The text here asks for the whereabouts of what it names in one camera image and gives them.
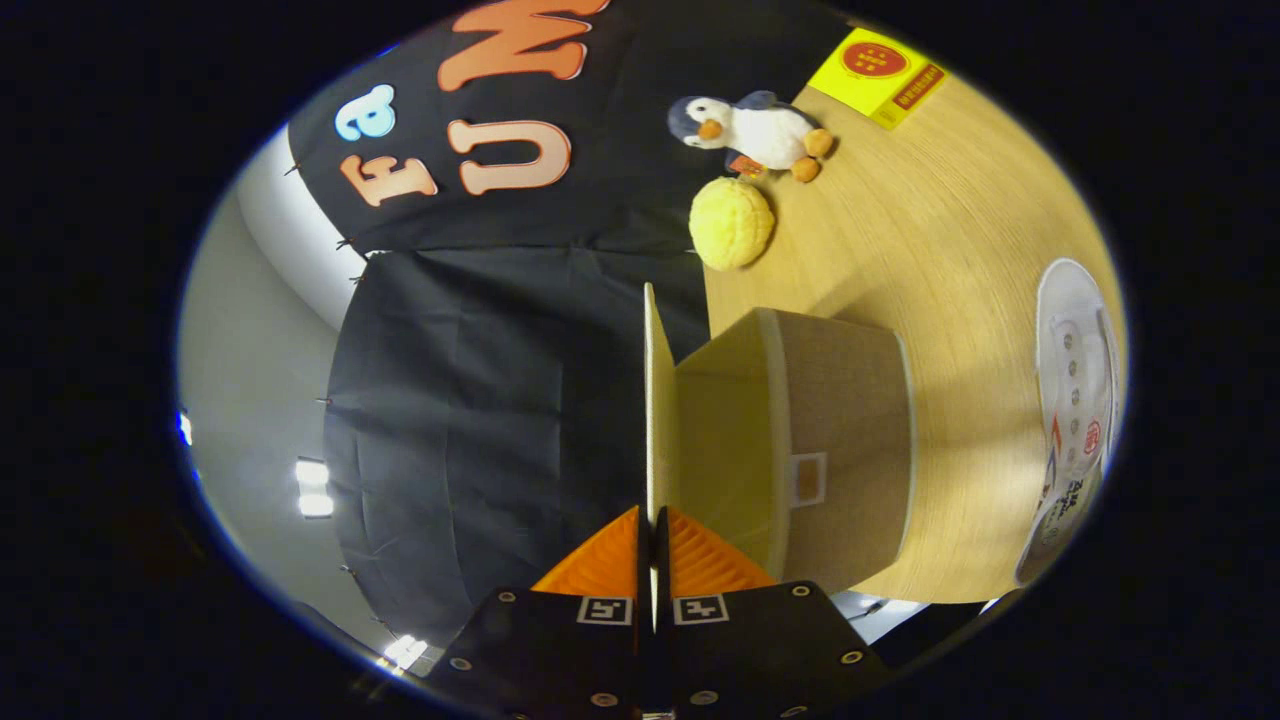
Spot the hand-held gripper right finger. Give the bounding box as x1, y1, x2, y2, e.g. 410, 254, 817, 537
655, 505, 892, 720

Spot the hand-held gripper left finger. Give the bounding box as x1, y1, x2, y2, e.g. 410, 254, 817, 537
425, 505, 657, 720

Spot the beige fabric storage box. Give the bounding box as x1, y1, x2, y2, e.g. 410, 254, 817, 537
645, 283, 916, 601

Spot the white canvas shoe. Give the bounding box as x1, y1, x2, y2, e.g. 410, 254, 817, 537
1015, 258, 1119, 586

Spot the ceiling light panel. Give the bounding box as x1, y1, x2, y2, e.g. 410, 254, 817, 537
295, 457, 336, 519

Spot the yellow round plush bun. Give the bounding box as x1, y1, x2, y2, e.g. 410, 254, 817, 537
689, 177, 776, 272

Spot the penguin plush toy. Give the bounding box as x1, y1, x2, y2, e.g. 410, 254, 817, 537
667, 90, 836, 184

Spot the yellow book with red circle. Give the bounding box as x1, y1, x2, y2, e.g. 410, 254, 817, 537
808, 27, 948, 131

